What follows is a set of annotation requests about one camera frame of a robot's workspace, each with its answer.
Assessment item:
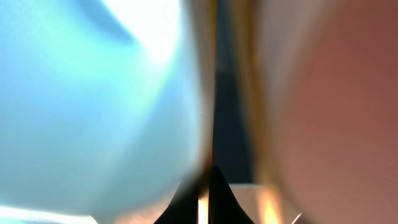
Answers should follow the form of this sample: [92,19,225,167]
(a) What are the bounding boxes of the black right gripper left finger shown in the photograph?
[154,181,199,224]

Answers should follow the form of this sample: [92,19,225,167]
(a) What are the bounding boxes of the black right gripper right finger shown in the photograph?
[208,166,254,224]

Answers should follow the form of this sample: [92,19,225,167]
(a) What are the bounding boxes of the wooden chopstick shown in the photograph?
[190,0,217,224]
[229,0,284,224]

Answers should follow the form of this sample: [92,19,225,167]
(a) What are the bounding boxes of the dark blue plate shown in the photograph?
[213,0,253,184]

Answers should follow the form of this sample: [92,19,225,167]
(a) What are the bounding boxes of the light blue cup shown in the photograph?
[1,0,204,223]

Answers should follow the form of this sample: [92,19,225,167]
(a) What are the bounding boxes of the pink cup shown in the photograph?
[257,0,397,223]

